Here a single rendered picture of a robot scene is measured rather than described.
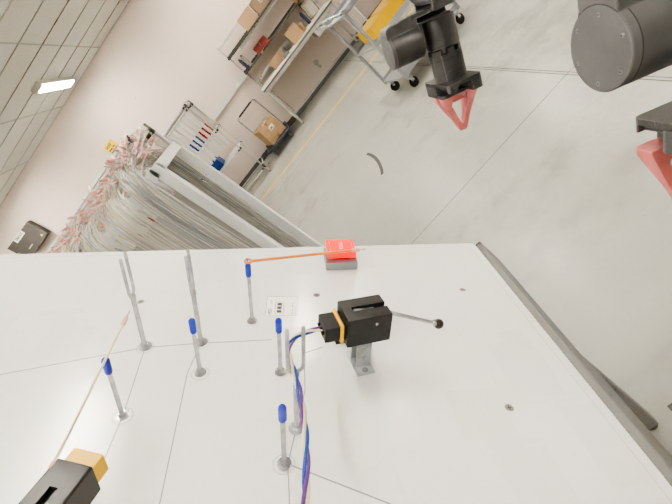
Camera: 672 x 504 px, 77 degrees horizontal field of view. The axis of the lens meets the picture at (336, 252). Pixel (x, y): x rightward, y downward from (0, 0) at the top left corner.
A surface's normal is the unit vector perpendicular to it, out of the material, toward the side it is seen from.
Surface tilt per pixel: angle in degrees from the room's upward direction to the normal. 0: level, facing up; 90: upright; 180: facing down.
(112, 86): 90
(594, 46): 62
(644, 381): 0
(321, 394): 50
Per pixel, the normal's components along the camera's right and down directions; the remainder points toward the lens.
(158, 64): 0.19, 0.41
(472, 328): 0.04, -0.87
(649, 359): -0.74, -0.53
